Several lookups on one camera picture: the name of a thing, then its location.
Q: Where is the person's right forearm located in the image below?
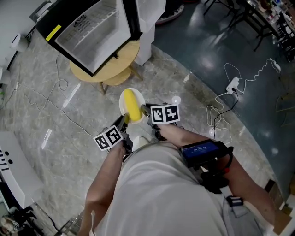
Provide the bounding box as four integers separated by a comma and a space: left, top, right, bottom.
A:
158, 124, 278, 231

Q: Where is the black mini fridge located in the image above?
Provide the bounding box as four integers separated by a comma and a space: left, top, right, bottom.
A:
35, 0, 167, 78

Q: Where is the black strap buckle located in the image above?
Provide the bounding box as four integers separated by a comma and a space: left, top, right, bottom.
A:
225, 195, 244, 207

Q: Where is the white console table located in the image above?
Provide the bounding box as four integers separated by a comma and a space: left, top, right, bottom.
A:
0, 130, 45, 210

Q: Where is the black floor cable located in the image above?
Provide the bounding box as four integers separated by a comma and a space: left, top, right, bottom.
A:
212, 88, 240, 140

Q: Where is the white power strip with cable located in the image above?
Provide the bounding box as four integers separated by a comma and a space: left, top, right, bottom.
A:
224, 59, 277, 94

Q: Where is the white trash bin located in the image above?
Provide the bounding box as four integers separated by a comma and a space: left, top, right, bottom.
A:
10, 33, 30, 53

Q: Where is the black chair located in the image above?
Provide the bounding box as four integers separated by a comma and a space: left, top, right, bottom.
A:
203, 0, 240, 28

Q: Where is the long white floor cable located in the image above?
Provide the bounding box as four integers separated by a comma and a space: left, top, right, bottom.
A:
15, 82, 99, 139

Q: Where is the person's beige shirt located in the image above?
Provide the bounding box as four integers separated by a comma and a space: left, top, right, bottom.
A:
92, 140, 266, 236

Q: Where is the black table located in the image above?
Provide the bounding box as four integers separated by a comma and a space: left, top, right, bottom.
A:
239, 0, 295, 63

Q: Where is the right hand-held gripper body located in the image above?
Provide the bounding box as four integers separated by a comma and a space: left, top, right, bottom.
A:
147, 104, 181, 142

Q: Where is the person's white shoe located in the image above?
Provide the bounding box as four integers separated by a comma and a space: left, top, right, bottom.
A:
138, 136, 152, 147

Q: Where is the black wrist-mounted screen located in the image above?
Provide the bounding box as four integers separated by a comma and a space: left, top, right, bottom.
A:
179, 139, 234, 194

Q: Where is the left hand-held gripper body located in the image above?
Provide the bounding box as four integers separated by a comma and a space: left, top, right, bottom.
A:
93, 125, 134, 161

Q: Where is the round wooden table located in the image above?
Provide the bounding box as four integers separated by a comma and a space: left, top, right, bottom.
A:
69, 39, 144, 95

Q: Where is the person's left forearm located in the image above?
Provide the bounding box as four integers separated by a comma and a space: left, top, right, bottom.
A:
78, 140, 127, 236

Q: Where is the tall black machine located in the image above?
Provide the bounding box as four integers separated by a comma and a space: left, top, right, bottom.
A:
155, 0, 185, 26

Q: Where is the metal wire rack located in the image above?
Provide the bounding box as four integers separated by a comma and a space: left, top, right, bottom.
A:
53, 211, 84, 236

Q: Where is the white looped power cord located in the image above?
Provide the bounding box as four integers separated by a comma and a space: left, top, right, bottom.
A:
56, 53, 69, 92

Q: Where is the white tangled cable bundle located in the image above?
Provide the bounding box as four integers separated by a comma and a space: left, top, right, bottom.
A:
206, 92, 233, 145

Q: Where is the white plate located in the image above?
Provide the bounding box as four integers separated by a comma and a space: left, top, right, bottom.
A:
118, 87, 147, 125

